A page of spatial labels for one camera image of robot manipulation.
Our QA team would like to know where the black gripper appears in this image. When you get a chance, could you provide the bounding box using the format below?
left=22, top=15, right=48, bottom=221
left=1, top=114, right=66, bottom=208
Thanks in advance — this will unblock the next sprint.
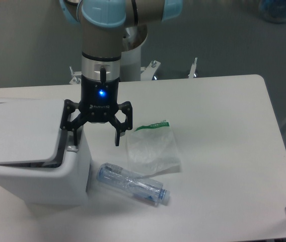
left=60, top=76, right=133, bottom=146

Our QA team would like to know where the white push-lid trash can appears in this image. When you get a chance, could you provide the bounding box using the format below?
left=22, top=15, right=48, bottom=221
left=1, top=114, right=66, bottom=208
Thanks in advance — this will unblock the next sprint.
left=0, top=98, right=92, bottom=206

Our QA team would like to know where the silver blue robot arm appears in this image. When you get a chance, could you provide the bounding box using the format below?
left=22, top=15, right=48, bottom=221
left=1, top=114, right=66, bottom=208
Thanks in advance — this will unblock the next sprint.
left=59, top=1, right=183, bottom=146

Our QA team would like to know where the clear plastic bag green strip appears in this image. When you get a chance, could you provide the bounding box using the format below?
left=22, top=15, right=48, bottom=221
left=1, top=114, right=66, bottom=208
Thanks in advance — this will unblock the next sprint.
left=126, top=119, right=181, bottom=176

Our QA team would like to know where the crushed clear plastic bottle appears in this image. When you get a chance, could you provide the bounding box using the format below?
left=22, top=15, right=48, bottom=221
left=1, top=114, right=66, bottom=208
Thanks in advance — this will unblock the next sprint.
left=96, top=163, right=170, bottom=205

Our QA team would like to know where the blue water jug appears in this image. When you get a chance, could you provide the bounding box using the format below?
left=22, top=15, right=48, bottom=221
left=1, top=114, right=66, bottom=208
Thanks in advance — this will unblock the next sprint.
left=258, top=0, right=286, bottom=24

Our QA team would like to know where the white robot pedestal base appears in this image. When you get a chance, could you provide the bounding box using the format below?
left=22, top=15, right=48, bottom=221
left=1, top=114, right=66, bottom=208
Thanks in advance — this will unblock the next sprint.
left=68, top=25, right=199, bottom=85

